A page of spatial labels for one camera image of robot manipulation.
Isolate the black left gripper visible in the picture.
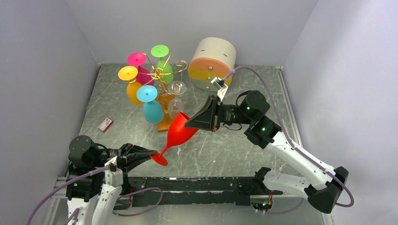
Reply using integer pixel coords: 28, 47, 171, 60
91, 141, 156, 174

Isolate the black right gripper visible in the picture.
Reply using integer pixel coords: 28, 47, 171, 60
184, 95, 253, 132

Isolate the red plastic wine glass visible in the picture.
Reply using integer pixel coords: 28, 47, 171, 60
150, 112, 198, 166

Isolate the clear plastic wine glass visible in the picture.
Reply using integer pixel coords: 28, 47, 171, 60
168, 81, 187, 119

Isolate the blue plastic wine glass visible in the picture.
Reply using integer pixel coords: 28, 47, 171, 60
137, 85, 164, 124

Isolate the green plastic wine glass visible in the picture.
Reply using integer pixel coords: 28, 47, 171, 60
151, 45, 174, 84

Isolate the magenta plastic wine glass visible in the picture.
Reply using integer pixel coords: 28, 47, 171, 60
127, 52, 154, 86

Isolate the orange plastic wine glass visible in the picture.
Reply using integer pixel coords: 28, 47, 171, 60
118, 66, 143, 105

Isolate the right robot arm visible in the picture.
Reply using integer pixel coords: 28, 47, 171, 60
184, 90, 349, 214

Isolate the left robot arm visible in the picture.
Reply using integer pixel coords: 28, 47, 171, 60
66, 135, 156, 225

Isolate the small red white box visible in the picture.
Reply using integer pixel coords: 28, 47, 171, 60
98, 118, 114, 132

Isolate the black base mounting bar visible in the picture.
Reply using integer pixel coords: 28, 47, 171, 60
129, 177, 271, 207

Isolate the round pastel drawer cabinet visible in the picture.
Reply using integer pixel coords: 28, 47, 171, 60
188, 37, 237, 92

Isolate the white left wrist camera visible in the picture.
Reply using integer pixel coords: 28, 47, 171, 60
105, 157, 123, 187

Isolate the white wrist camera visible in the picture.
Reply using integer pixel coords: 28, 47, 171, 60
211, 76, 228, 102
105, 157, 123, 187

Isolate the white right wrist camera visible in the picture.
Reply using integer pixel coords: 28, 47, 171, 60
211, 76, 228, 102

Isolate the gold wire wine glass rack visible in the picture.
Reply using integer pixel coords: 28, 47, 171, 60
144, 52, 188, 132

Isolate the aluminium frame rail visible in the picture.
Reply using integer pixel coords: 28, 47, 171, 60
42, 177, 330, 225

